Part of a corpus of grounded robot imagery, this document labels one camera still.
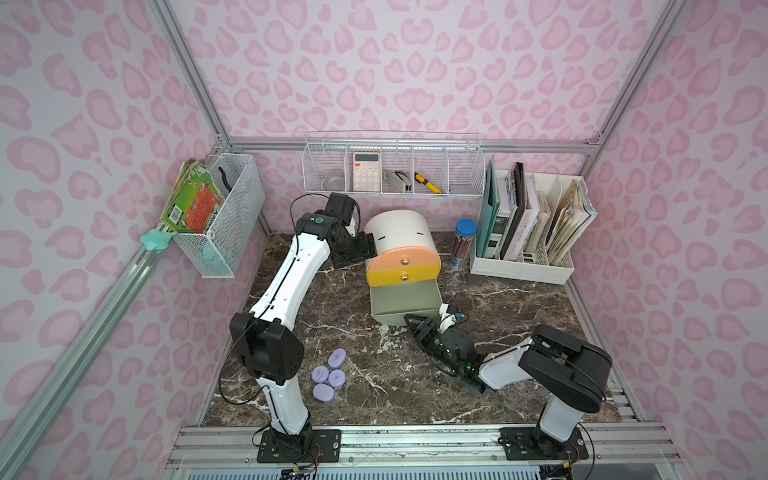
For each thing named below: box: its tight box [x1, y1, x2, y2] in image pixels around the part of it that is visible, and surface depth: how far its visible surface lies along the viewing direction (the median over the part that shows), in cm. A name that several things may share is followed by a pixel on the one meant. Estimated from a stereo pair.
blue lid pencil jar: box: [450, 218, 479, 271], surface depth 100 cm
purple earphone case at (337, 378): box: [328, 369, 347, 389], surface depth 84 cm
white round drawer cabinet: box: [364, 209, 439, 255], surface depth 95 cm
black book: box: [500, 162, 527, 260], surface depth 92 cm
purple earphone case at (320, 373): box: [311, 365, 329, 383], surface depth 85 cm
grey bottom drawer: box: [370, 279, 443, 327], surface depth 93 cm
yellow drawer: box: [366, 262, 441, 287], surface depth 92 cm
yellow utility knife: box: [414, 172, 443, 194], surface depth 100 cm
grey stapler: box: [383, 170, 413, 192], surface depth 101 cm
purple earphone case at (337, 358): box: [328, 348, 347, 369], surface depth 87 cm
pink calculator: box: [353, 152, 381, 192], surface depth 97 cm
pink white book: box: [503, 174, 540, 261], surface depth 95 cm
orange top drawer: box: [367, 247, 441, 273], surface depth 86 cm
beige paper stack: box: [547, 179, 598, 266], surface depth 97 cm
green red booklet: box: [161, 158, 226, 233], surface depth 73 cm
